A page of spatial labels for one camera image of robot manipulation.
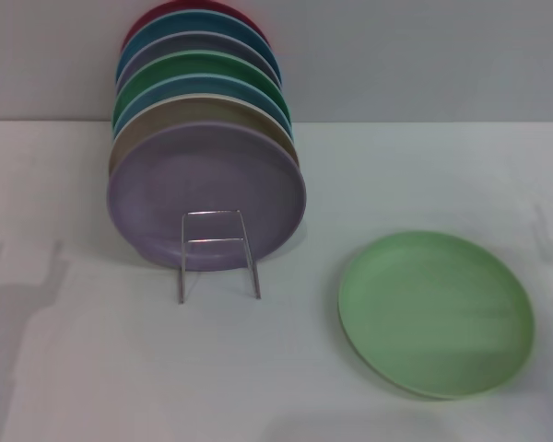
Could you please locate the light green plate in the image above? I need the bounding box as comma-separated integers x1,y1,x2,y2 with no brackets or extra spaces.
336,229,535,401

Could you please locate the teal blue plate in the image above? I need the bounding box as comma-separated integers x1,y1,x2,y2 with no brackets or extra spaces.
116,11,283,87

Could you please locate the beige plate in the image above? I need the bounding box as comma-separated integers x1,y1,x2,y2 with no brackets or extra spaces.
109,93,300,179

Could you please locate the dark green plate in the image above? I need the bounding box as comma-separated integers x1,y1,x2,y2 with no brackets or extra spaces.
112,51,290,123

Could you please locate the light blue plate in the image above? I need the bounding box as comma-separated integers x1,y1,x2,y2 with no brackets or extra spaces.
112,73,295,139

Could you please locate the grey purple plate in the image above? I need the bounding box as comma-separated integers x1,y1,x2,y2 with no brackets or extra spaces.
114,31,282,88

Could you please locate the lavender plate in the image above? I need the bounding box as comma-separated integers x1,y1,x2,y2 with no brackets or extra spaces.
106,120,308,272

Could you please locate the metal wire plate rack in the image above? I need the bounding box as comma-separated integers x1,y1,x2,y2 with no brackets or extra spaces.
178,209,263,305

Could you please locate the red plate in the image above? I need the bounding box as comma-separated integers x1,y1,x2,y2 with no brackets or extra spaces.
121,0,271,54

